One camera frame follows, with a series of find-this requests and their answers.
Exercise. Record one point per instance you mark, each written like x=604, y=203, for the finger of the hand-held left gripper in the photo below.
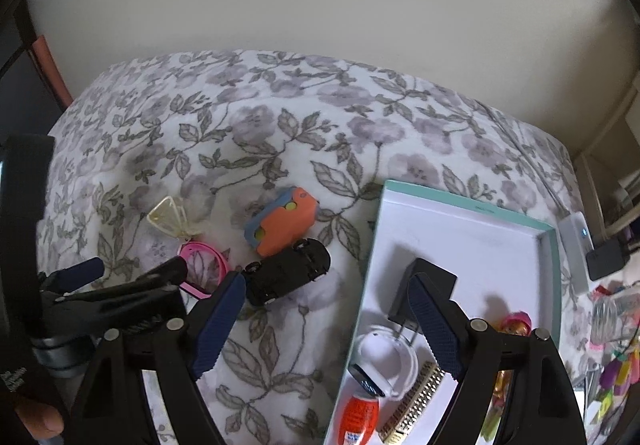
x=82, y=269
x=125, y=300

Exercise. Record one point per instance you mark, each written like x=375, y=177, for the puppy figure toy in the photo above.
x=517, y=325

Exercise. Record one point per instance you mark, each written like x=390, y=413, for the black toy car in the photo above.
x=290, y=272

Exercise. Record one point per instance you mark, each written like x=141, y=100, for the black power adapter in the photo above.
x=401, y=300

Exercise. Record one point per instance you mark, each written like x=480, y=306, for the orange label bottle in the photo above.
x=357, y=417

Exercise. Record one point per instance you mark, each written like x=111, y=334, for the clear plastic container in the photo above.
x=612, y=320

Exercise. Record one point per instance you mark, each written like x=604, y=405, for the grey floral blanket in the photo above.
x=300, y=125

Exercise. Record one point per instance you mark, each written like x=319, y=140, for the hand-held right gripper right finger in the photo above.
x=435, y=330

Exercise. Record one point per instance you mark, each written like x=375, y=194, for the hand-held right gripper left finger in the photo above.
x=220, y=325

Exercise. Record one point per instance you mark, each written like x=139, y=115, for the small black charger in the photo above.
x=605, y=260

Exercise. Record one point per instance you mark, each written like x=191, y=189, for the white smartwatch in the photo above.
x=405, y=360

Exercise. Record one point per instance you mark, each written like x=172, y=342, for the teal box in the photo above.
x=465, y=235

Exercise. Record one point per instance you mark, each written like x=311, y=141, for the red bed post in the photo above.
x=47, y=65

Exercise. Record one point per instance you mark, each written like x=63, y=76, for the person's left hand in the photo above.
x=42, y=421

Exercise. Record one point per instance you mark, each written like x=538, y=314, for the wooden shelf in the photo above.
x=600, y=145

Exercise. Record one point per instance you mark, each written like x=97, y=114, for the pile of colourful clips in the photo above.
x=617, y=375

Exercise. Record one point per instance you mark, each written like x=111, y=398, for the orange and blue toy car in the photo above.
x=285, y=230

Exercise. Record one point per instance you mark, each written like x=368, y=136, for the white power bank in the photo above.
x=575, y=250

